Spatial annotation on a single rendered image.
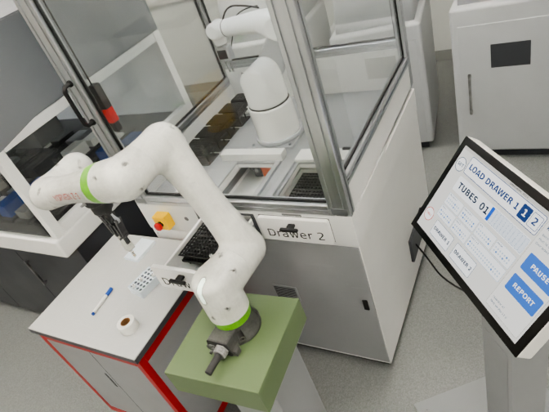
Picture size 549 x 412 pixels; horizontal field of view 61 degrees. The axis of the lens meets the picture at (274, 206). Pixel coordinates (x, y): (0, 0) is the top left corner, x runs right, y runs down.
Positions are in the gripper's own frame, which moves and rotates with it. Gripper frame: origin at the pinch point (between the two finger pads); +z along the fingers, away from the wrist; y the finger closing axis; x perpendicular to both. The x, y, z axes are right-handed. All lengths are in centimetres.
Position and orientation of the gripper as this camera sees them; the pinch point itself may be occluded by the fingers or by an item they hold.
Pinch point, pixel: (126, 242)
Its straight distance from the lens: 186.9
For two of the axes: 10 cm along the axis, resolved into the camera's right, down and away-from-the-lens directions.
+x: 5.7, -6.3, 5.3
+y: 7.7, 1.8, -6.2
